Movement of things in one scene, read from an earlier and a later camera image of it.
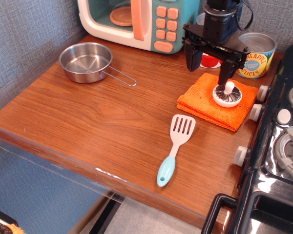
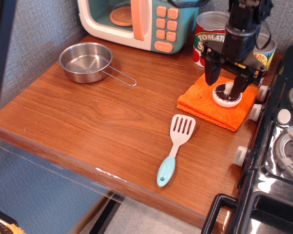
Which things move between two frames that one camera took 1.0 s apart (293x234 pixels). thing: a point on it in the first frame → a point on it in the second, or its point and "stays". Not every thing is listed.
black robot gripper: x=221 y=21 → x=236 y=51
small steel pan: x=84 y=63 stays
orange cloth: x=198 y=100 stays
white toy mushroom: x=227 y=95 stays
